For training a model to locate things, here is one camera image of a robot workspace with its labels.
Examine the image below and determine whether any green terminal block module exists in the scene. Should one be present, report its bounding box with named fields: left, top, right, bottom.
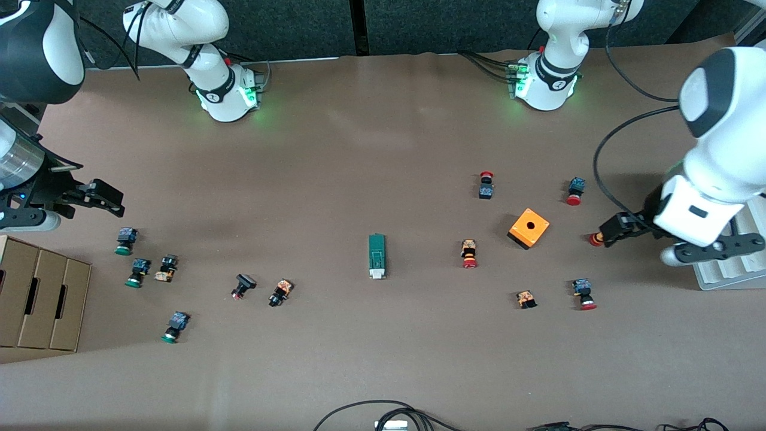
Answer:
left=368, top=233, right=388, bottom=280

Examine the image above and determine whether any green push button blue block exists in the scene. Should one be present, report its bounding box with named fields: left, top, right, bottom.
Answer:
left=160, top=311, right=191, bottom=344
left=114, top=227, right=139, bottom=256
left=124, top=258, right=151, bottom=289

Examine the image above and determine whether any grey ridged tray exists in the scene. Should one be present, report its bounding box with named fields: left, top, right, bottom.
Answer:
left=693, top=195, right=766, bottom=292

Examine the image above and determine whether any brown cardboard box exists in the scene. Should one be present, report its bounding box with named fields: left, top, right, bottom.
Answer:
left=0, top=235, right=92, bottom=352

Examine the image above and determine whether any black square push button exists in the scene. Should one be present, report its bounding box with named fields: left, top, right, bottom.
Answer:
left=230, top=274, right=257, bottom=301

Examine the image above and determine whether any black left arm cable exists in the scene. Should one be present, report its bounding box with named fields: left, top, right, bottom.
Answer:
left=592, top=18, right=683, bottom=217

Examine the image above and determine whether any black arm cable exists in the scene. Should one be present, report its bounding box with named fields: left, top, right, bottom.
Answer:
left=78, top=0, right=147, bottom=81
left=592, top=18, right=683, bottom=217

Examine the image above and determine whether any orange button enclosure box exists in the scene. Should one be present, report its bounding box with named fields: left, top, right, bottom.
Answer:
left=507, top=208, right=551, bottom=250

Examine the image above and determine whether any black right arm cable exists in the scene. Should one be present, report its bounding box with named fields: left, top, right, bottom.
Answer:
left=78, top=0, right=147, bottom=81

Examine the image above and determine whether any black cable with plug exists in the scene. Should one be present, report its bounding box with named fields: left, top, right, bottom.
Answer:
left=527, top=421, right=635, bottom=431

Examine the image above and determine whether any black tangled thin cable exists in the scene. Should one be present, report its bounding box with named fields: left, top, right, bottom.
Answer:
left=655, top=417, right=731, bottom=431

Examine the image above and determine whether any black left base cable bundle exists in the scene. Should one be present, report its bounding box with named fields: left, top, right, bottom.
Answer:
left=460, top=51, right=518, bottom=84

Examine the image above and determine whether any grey metal frame post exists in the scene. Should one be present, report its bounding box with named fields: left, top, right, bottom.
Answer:
left=735, top=9, right=766, bottom=48

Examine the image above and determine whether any black looped table cable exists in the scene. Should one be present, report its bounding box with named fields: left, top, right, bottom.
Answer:
left=312, top=400, right=464, bottom=431

